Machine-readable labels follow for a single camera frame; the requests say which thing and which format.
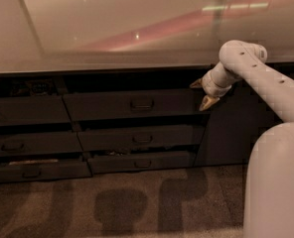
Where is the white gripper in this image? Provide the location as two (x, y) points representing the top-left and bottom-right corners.
(190, 71), (231, 111)

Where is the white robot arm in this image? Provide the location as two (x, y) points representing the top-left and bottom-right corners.
(191, 40), (294, 238)

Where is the dark cabinet door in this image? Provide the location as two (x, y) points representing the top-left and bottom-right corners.
(195, 81), (276, 166)

